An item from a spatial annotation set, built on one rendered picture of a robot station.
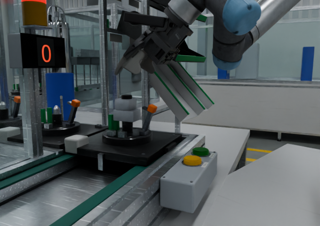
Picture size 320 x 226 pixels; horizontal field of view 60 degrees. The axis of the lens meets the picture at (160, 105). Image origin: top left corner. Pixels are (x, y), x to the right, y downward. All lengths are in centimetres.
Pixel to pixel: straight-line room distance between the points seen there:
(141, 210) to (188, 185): 10
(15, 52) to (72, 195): 31
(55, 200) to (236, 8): 51
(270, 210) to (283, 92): 396
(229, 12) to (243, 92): 407
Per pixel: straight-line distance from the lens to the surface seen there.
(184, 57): 95
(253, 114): 467
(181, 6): 67
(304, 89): 460
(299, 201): 76
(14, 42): 65
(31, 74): 70
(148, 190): 52
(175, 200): 56
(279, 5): 81
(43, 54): 66
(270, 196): 76
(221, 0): 62
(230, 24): 60
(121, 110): 76
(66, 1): 1265
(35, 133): 72
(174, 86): 107
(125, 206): 46
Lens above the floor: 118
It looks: 8 degrees down
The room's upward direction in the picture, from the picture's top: straight up
